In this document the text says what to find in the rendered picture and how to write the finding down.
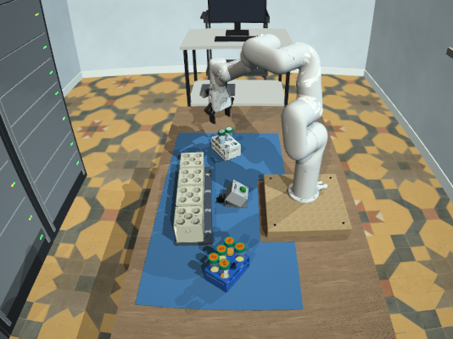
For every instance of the white blank tube rack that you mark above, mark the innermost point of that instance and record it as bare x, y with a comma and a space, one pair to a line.
228, 152

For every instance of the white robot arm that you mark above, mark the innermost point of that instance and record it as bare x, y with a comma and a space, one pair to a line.
266, 52

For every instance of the blue tube rack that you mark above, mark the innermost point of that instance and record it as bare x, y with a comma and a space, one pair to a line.
215, 278

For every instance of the blue bench mat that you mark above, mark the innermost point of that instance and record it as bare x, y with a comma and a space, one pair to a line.
173, 276

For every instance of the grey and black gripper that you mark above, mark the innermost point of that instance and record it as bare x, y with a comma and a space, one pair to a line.
219, 100

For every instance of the clear tube with dark green cap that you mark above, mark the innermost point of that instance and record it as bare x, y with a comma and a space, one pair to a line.
221, 134

